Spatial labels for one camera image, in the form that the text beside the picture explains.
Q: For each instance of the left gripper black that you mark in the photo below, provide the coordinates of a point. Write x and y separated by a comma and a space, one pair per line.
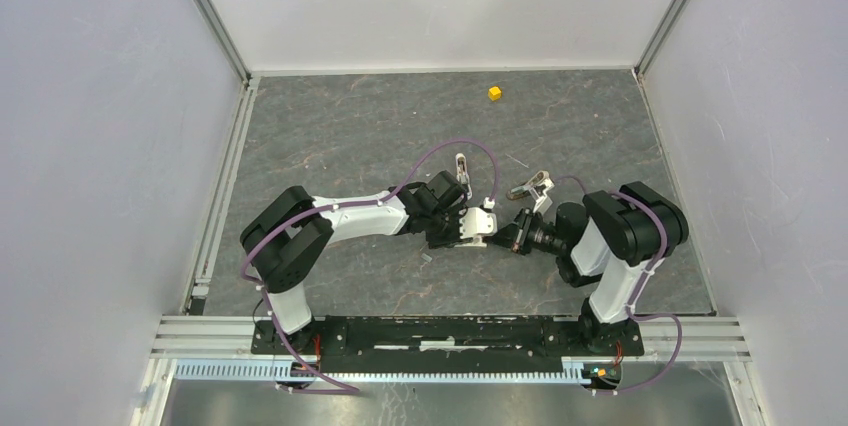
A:
453, 238

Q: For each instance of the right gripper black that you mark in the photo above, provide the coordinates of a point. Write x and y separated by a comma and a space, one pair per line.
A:
511, 236

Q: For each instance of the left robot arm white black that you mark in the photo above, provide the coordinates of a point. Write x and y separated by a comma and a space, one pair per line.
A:
286, 240

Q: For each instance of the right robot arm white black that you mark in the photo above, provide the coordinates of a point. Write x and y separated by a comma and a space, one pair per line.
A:
612, 239

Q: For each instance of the yellow cube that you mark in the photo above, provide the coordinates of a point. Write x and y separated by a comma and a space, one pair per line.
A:
495, 93

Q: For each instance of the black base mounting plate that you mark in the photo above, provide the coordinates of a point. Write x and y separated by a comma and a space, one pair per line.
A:
446, 344

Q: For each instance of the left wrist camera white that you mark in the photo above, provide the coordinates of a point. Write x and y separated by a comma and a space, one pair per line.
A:
477, 224

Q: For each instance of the aluminium rail frame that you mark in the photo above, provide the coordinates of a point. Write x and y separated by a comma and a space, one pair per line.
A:
218, 348

